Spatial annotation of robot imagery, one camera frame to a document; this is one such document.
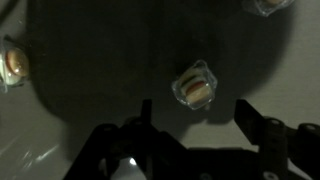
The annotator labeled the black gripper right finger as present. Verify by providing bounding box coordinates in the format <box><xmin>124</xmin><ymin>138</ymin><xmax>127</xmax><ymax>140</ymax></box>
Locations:
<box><xmin>233</xmin><ymin>98</ymin><xmax>289</xmax><ymax>176</ymax></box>

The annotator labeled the clear wrapped burger candy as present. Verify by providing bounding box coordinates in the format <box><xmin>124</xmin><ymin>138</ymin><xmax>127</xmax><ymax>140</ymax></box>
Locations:
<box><xmin>241</xmin><ymin>0</ymin><xmax>296</xmax><ymax>18</ymax></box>
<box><xmin>171</xmin><ymin>59</ymin><xmax>219</xmax><ymax>111</ymax></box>
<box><xmin>0</xmin><ymin>34</ymin><xmax>32</xmax><ymax>95</ymax></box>

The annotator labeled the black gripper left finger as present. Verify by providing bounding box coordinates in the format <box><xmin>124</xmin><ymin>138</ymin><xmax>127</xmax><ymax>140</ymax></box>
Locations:
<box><xmin>132</xmin><ymin>98</ymin><xmax>162</xmax><ymax>141</ymax></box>

